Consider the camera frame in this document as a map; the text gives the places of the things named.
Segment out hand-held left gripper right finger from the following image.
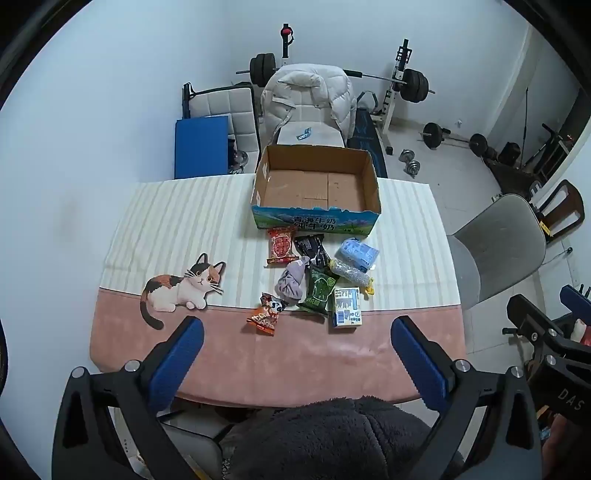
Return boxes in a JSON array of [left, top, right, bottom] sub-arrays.
[[390, 316, 543, 480]]

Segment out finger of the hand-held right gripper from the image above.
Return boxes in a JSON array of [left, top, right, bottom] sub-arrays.
[[502, 294, 574, 352], [560, 284, 591, 320]]

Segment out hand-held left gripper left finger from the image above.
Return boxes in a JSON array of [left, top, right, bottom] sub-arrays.
[[52, 316, 206, 480]]

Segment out white green milk carton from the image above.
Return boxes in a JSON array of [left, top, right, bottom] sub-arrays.
[[329, 286, 363, 329]]

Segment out orange snack packet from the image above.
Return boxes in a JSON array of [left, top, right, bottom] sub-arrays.
[[246, 292, 284, 336]]

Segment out green snack packet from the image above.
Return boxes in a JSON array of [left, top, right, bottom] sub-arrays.
[[297, 263, 338, 317]]

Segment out blue tissue packet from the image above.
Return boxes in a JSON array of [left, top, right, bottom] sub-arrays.
[[335, 237, 380, 273]]

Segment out purple grey cloth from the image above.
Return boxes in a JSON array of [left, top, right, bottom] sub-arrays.
[[274, 257, 311, 305]]

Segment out red snack packet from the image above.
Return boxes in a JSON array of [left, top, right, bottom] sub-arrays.
[[266, 226, 298, 267]]

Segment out black snack packet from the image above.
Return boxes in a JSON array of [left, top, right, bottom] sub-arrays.
[[294, 234, 331, 268]]

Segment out printed cardboard box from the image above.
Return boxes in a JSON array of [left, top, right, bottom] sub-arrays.
[[250, 144, 382, 232]]

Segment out grey chair seat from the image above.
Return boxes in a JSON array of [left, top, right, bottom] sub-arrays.
[[157, 406, 241, 480]]

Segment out grey shell chair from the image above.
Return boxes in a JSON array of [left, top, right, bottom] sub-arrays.
[[445, 194, 548, 315]]

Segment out dark wooden chair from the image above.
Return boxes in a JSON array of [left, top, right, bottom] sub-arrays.
[[531, 179, 586, 241]]

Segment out person's dark fleece clothing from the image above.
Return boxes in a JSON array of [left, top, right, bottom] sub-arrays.
[[219, 397, 467, 480]]

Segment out striped pink cat-print tablecloth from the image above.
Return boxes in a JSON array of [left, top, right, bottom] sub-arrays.
[[90, 178, 468, 409]]

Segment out black folding stand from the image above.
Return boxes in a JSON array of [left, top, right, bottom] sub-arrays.
[[526, 122, 571, 178]]

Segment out black boxy object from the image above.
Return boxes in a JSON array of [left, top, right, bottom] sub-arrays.
[[498, 142, 522, 167]]

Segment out black leaning pole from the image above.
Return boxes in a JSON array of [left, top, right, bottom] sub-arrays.
[[521, 85, 529, 171]]

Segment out black floor barbell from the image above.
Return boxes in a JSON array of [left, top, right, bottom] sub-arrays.
[[419, 122, 489, 158]]

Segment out blue folding mat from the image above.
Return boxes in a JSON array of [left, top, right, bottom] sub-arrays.
[[174, 116, 230, 180]]

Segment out black weight bench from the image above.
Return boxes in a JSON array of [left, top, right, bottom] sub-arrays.
[[348, 90, 389, 178]]

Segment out beige padded chair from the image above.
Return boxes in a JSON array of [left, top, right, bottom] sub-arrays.
[[270, 90, 348, 149]]

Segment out white barbell rack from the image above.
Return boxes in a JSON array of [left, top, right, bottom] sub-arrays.
[[277, 22, 411, 139]]

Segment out quilted beige chair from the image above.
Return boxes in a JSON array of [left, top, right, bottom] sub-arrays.
[[181, 82, 262, 176]]

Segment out black barbell on rack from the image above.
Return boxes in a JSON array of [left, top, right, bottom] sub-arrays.
[[235, 53, 435, 103]]

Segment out white puffer jacket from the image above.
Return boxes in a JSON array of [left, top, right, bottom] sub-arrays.
[[260, 64, 357, 139]]

